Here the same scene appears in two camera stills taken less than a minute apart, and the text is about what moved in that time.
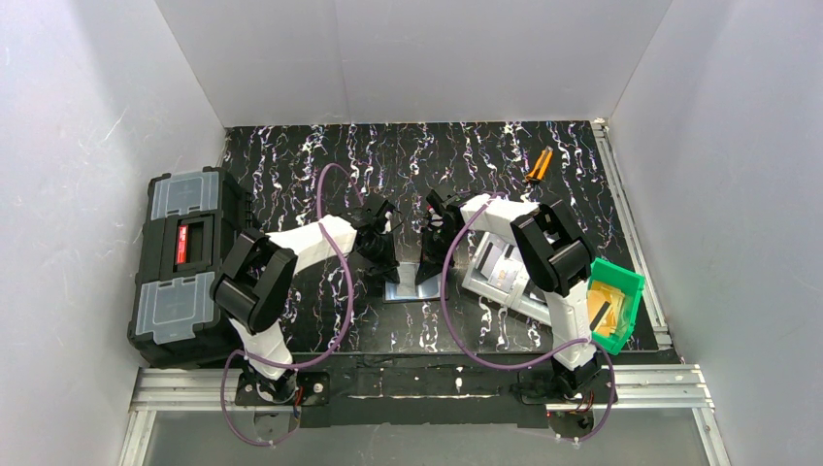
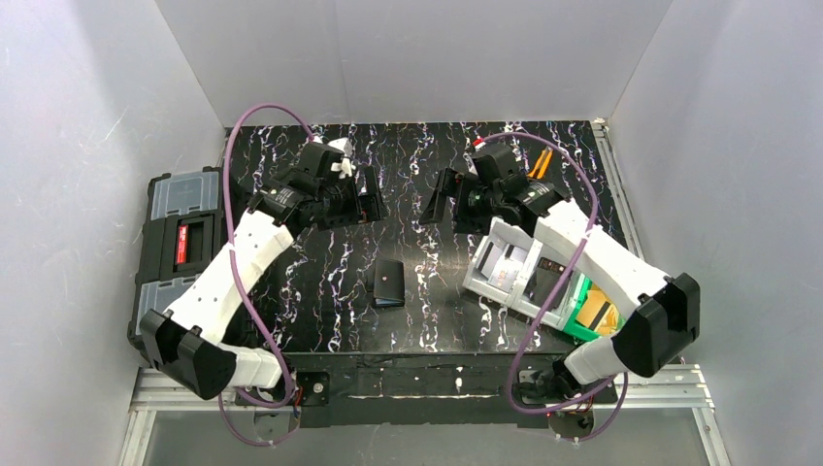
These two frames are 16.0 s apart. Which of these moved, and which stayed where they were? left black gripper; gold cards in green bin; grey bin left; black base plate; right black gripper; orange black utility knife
Moved: left black gripper; right black gripper
Stayed: black base plate; gold cards in green bin; orange black utility knife; grey bin left
